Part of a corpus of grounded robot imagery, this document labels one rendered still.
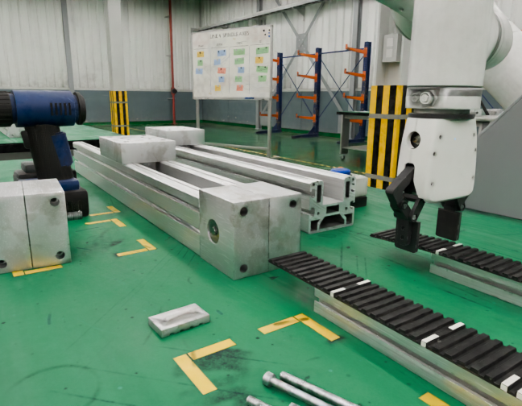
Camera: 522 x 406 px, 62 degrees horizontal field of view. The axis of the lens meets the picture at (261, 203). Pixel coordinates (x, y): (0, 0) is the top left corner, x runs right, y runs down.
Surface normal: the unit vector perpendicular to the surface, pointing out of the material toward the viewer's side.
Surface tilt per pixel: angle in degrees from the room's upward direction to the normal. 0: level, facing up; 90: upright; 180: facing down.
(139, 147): 90
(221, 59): 90
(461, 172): 88
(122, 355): 0
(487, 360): 0
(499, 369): 0
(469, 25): 90
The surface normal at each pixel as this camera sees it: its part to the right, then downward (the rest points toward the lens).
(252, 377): 0.01, -0.97
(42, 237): 0.50, 0.21
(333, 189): -0.83, 0.12
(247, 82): -0.58, 0.19
